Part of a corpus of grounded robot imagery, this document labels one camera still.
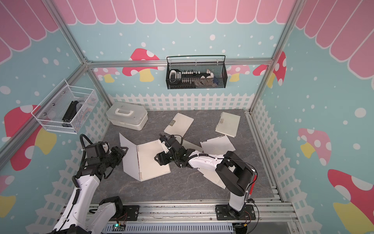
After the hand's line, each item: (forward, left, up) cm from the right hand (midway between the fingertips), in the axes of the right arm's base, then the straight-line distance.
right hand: (158, 156), depth 83 cm
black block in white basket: (+12, +40, +26) cm, 49 cm away
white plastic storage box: (+31, +25, +1) cm, 40 cm away
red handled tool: (-24, -40, +24) cm, 53 cm away
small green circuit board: (-32, +18, -13) cm, 39 cm away
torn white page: (+14, -39, -12) cm, 43 cm away
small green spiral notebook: (+2, +14, -9) cm, 17 cm away
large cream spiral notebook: (+32, -10, -10) cm, 35 cm away
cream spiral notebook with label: (+33, -48, -12) cm, 59 cm away
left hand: (+1, +17, +4) cm, 17 cm away
